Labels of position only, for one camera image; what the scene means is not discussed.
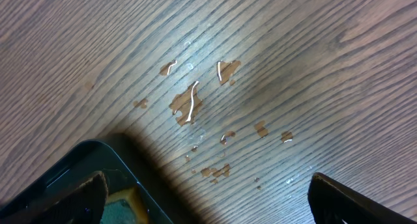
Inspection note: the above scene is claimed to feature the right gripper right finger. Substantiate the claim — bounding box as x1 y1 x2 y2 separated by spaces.
308 173 416 224

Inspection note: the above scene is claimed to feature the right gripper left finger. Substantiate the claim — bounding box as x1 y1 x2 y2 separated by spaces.
1 171 108 224

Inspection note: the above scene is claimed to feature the black rectangular tray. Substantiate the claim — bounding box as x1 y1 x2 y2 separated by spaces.
1 137 186 223

